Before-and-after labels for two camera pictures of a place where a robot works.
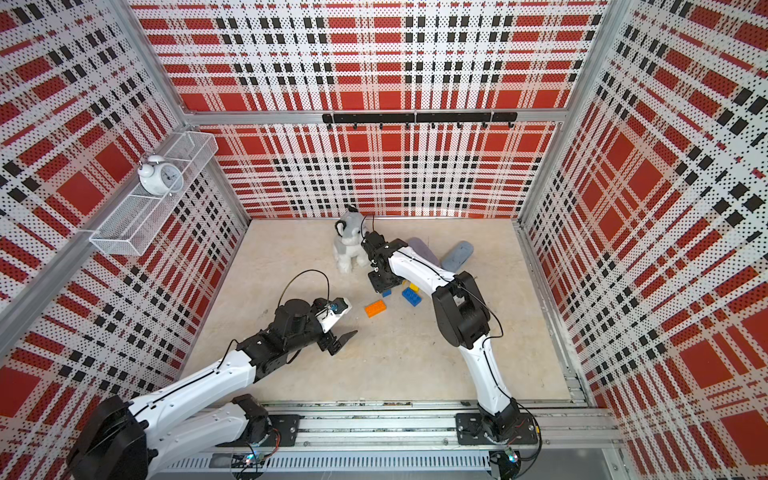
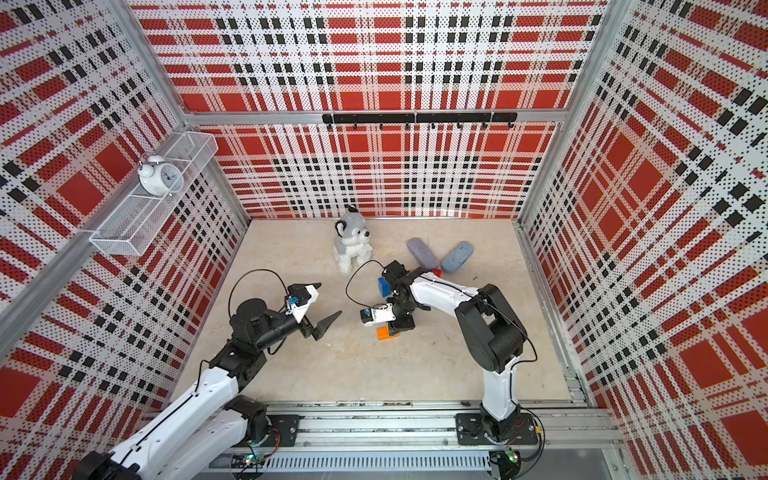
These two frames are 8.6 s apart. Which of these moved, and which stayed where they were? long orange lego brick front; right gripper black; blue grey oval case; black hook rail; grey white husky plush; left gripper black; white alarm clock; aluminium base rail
Moved: long orange lego brick front; right gripper black; left gripper black
Stayed: black hook rail; grey white husky plush; aluminium base rail; blue grey oval case; white alarm clock
